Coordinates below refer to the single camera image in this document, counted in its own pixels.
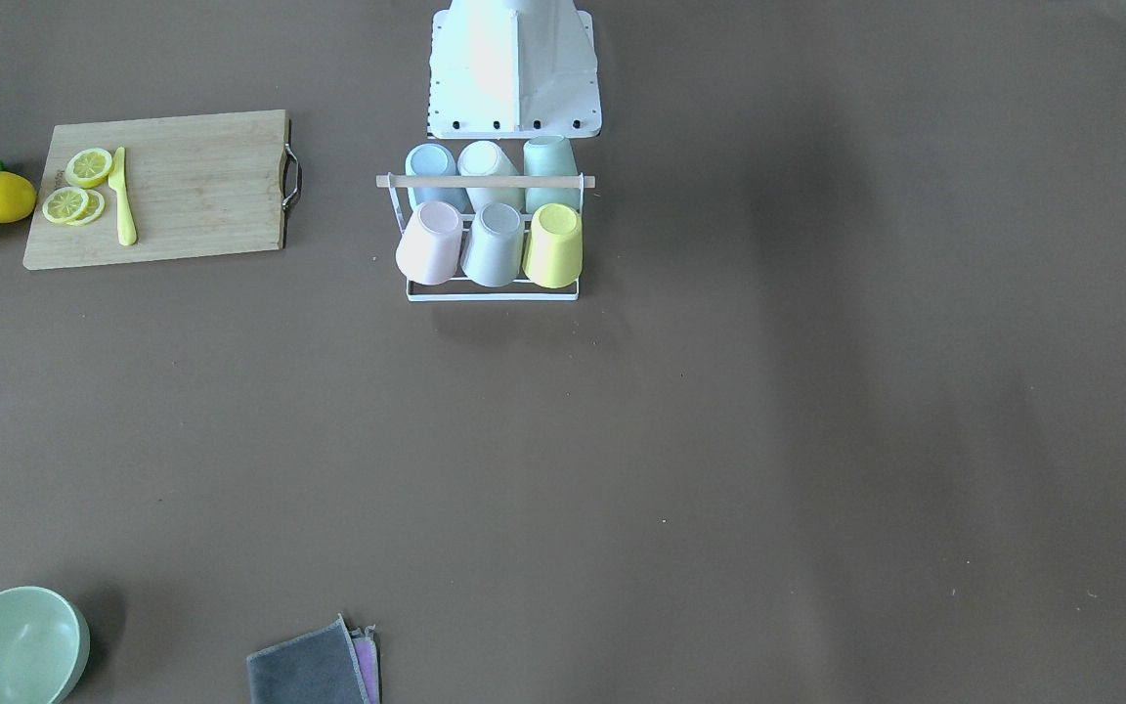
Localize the pink plastic cup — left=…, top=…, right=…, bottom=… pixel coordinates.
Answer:
left=395, top=200, right=463, bottom=286

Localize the light green plastic cup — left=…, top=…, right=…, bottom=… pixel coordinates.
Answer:
left=522, top=135, right=582, bottom=215

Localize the yellow cup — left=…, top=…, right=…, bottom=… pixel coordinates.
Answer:
left=522, top=203, right=583, bottom=289

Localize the grey cup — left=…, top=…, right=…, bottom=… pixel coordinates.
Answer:
left=461, top=203, right=524, bottom=286

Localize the white cup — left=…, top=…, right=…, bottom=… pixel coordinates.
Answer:
left=456, top=140, right=526, bottom=213

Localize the light blue cup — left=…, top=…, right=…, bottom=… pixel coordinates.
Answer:
left=404, top=142, right=472, bottom=214

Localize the pink folded cloth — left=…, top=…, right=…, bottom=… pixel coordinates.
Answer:
left=349, top=625, right=381, bottom=704

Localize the wooden cutting board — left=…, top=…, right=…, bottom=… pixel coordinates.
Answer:
left=23, top=109, right=301, bottom=271

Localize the grey folded cloth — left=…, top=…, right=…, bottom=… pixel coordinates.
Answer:
left=245, top=618, right=363, bottom=703

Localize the yellow plastic knife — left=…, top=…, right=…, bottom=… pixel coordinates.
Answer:
left=108, top=148, right=138, bottom=246

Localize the light green bowl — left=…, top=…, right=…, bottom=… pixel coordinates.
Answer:
left=0, top=587, right=91, bottom=703

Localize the white wire cup holder rack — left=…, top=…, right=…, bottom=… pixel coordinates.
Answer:
left=376, top=134, right=595, bottom=302

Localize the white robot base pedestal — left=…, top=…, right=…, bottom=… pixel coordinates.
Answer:
left=426, top=1, right=604, bottom=140

